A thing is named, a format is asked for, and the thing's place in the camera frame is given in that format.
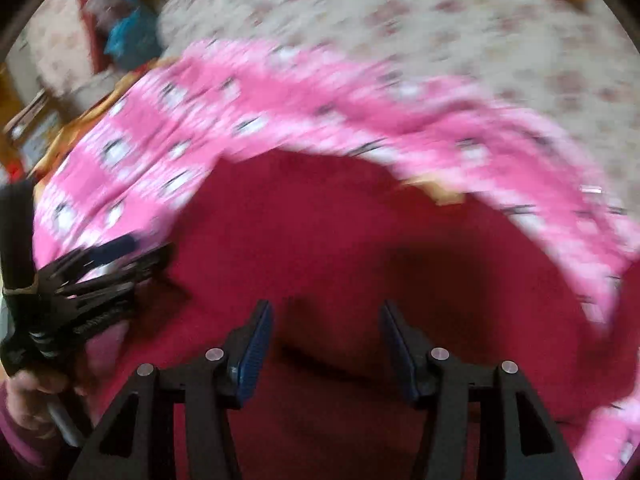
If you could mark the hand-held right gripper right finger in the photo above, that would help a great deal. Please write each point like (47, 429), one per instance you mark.
(400, 355)

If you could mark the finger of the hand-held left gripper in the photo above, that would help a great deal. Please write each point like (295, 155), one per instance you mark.
(145, 262)
(115, 249)

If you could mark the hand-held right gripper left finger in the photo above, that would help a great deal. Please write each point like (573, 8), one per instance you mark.
(255, 355)

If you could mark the dark red garment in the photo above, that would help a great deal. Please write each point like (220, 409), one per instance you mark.
(325, 240)

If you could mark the person's left hand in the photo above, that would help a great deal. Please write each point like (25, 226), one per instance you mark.
(30, 390)

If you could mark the pink penguin print blanket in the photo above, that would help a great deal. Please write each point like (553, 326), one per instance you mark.
(150, 125)

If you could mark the orange underlay cloth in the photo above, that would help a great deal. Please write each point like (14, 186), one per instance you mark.
(107, 97)

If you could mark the blue plastic bag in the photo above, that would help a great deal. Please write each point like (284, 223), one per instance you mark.
(131, 40)

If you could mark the red rack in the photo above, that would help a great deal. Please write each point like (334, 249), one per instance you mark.
(92, 15)

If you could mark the floral bedsheet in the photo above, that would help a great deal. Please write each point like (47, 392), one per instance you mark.
(400, 25)

